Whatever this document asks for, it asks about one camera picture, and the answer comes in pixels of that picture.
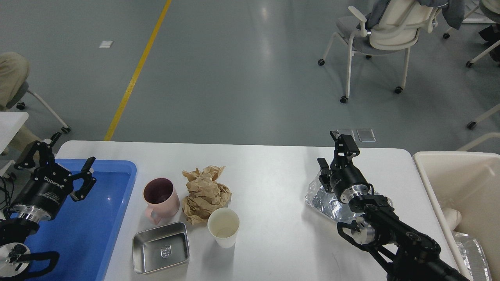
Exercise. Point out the grey chair left edge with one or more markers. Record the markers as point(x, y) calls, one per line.
point(18, 101)

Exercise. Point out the person in beige trousers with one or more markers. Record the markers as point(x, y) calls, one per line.
point(14, 71)

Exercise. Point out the foil piece in bin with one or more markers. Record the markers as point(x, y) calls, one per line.
point(473, 256)

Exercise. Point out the beige plastic bin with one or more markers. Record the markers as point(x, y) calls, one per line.
point(468, 182)

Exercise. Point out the crumpled aluminium foil container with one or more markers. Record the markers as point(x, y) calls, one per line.
point(328, 204)

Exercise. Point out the blue plastic tray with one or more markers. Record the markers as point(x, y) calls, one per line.
point(84, 233)

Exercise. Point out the floor outlet plate right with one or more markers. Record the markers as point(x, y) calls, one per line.
point(366, 135)

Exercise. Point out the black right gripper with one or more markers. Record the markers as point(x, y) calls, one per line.
point(342, 176)

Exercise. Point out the white side table left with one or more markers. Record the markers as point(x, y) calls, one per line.
point(10, 123)

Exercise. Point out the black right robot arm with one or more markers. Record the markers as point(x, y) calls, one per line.
point(403, 252)

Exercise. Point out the white office chair grey seat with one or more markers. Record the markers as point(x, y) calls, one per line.
point(398, 29)

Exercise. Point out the white floor marker tile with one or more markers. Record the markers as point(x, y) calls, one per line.
point(106, 44)

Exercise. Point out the crumpled brown paper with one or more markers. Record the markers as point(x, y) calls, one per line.
point(206, 195)

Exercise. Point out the white paper cup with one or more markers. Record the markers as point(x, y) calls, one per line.
point(223, 224)

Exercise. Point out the grey jacket on chair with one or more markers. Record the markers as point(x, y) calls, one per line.
point(452, 10)

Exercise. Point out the pink plastic mug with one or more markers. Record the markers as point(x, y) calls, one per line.
point(162, 200)

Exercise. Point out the stainless steel rectangular tray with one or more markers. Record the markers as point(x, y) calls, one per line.
point(160, 248)

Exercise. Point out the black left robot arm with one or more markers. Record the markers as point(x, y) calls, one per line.
point(18, 263)

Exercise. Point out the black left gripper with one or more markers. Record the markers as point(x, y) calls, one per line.
point(50, 184)

